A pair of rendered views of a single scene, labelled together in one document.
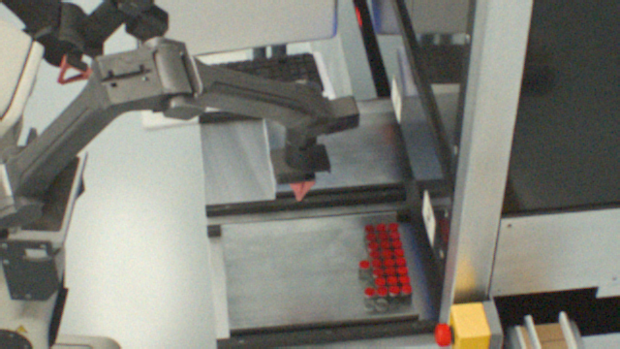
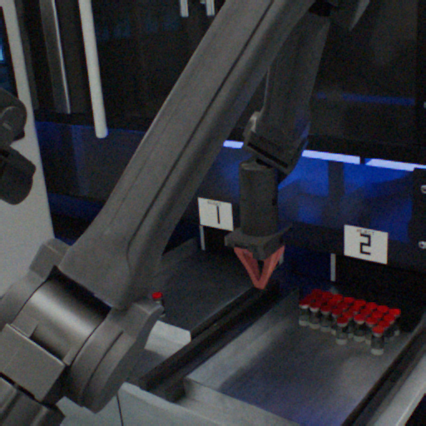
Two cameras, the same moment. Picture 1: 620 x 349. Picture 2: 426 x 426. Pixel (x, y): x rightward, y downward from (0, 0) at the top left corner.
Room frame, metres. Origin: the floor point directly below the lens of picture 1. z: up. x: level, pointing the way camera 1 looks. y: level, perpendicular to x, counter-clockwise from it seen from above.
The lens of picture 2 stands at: (0.97, 0.68, 1.49)
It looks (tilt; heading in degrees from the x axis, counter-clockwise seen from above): 21 degrees down; 316
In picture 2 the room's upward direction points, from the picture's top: 5 degrees counter-clockwise
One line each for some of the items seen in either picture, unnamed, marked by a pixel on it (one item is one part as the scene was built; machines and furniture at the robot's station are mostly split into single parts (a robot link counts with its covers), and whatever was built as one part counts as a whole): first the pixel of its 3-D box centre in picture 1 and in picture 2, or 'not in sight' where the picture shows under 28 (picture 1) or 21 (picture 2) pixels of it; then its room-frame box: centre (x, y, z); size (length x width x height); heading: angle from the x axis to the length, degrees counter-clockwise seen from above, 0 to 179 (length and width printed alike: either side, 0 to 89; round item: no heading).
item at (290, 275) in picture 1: (316, 273); (311, 357); (1.50, -0.01, 0.90); 0.34 x 0.26 x 0.04; 96
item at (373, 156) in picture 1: (351, 147); (194, 284); (1.85, -0.08, 0.90); 0.34 x 0.26 x 0.04; 97
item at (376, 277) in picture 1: (375, 267); (342, 323); (1.51, -0.12, 0.90); 0.18 x 0.02 x 0.05; 6
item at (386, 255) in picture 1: (387, 266); (348, 317); (1.51, -0.14, 0.90); 0.18 x 0.02 x 0.05; 7
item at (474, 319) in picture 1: (473, 332); not in sight; (1.28, -0.27, 1.00); 0.08 x 0.07 x 0.07; 97
